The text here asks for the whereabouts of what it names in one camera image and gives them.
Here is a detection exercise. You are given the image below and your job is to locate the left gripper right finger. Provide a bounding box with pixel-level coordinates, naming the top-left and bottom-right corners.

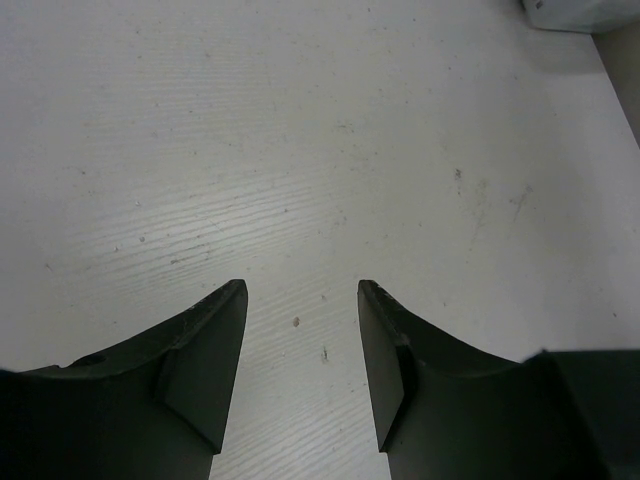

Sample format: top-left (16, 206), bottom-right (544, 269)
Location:
top-left (358, 280), bottom-right (639, 479)

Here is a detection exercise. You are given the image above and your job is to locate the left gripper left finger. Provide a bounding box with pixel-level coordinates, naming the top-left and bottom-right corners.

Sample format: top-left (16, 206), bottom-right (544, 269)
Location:
top-left (1, 279), bottom-right (248, 479)

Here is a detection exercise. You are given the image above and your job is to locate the white plastic laundry basket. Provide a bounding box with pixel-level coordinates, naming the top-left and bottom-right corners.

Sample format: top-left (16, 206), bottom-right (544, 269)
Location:
top-left (522, 0), bottom-right (640, 34)

